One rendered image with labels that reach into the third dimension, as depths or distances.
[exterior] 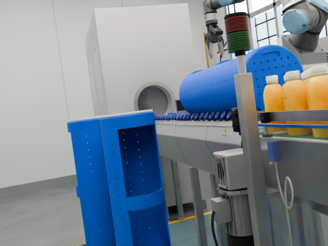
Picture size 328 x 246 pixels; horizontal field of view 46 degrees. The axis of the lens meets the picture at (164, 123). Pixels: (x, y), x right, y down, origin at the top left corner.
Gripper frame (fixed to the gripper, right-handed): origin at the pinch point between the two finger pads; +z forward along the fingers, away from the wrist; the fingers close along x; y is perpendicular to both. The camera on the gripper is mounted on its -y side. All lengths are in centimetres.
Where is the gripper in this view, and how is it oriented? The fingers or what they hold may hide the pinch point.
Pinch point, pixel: (216, 55)
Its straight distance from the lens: 226.8
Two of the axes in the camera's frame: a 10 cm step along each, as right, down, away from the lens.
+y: -2.5, -0.1, 9.7
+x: -9.6, 1.3, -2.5
